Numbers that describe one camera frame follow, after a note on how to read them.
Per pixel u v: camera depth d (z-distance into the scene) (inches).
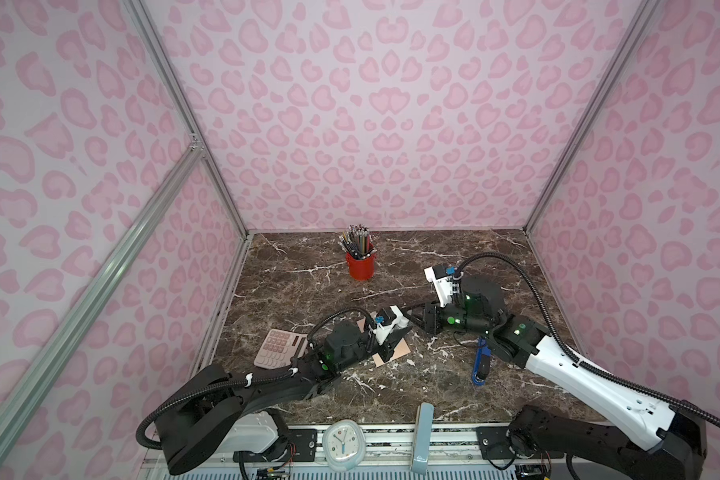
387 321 24.6
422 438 28.9
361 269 39.6
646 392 15.9
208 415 16.3
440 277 24.8
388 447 29.4
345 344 23.0
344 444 28.2
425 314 24.9
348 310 22.1
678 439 15.1
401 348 35.2
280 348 34.7
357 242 38.4
